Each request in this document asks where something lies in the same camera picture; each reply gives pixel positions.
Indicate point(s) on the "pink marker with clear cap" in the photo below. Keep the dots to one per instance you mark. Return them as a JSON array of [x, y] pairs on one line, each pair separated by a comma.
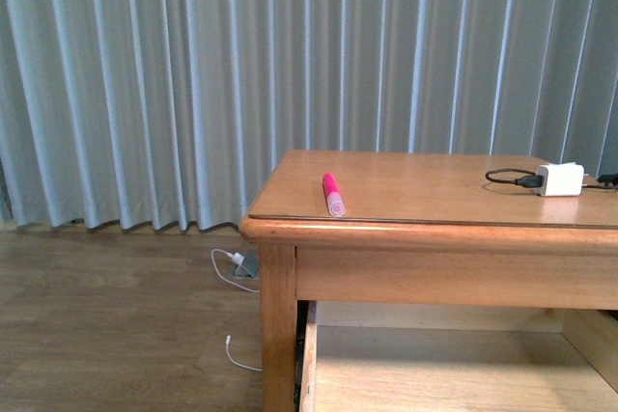
[[332, 195]]

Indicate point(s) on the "white plug in floor socket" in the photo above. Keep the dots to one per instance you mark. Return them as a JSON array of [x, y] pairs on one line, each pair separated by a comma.
[[236, 258]]

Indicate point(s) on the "wooden dresser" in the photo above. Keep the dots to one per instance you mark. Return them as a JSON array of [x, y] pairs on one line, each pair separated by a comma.
[[419, 229]]

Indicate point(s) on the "open metal floor socket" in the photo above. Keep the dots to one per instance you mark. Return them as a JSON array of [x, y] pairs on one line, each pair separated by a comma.
[[249, 269]]

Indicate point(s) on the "wooden drawer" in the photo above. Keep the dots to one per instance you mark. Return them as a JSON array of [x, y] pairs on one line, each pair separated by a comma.
[[380, 357]]

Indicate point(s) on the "white power adapter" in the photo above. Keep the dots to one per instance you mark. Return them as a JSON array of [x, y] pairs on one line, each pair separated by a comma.
[[560, 180]]

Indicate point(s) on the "pale green curtain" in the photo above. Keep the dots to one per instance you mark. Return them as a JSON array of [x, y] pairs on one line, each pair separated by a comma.
[[176, 111]]

